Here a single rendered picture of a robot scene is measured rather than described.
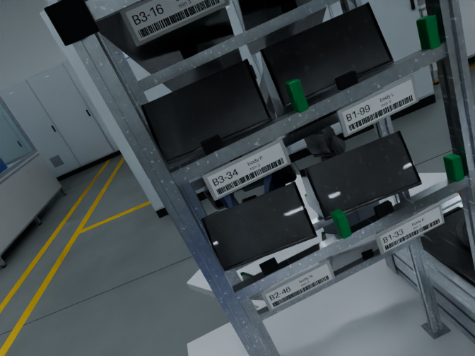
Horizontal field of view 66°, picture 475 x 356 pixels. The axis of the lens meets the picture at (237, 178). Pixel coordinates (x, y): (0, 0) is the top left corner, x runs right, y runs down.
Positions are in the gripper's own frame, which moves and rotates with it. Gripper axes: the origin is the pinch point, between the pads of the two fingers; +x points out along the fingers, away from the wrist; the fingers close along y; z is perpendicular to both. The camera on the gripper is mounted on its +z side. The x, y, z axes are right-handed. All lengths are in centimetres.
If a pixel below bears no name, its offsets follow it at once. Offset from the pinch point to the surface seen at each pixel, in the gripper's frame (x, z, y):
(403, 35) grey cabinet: -302, -135, 112
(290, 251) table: -24, -47, -8
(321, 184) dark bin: 16.3, 11.8, 15.3
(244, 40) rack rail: 2.7, 28.7, 13.1
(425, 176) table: -44, -56, 41
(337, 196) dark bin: 17.5, 9.9, 16.6
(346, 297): 0.2, -42.1, 6.5
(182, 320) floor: -75, -141, -117
